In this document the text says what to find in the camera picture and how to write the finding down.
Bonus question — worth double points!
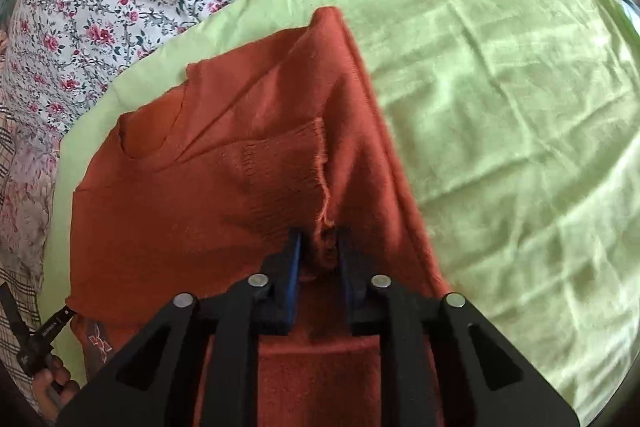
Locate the pink floral pillow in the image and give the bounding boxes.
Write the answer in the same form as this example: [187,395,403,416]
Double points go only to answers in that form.
[0,122,66,280]

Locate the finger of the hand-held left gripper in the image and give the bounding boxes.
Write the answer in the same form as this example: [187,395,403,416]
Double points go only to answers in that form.
[31,303,77,349]
[0,283,31,349]

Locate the rust orange knit sweater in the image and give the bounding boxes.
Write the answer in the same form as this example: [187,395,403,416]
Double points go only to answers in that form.
[67,6,451,427]

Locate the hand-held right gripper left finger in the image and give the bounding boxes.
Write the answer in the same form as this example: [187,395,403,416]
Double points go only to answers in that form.
[55,229,304,427]

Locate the light green bed sheet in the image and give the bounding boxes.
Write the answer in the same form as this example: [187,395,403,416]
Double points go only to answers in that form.
[42,0,640,427]

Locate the plaid checked blanket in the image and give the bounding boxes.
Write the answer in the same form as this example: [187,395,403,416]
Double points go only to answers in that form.
[0,107,43,328]

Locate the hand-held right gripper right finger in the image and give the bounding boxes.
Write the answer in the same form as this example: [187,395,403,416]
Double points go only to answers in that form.
[336,232,582,427]

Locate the person's left hand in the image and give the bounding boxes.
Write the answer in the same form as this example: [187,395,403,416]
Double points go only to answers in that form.
[31,353,82,424]

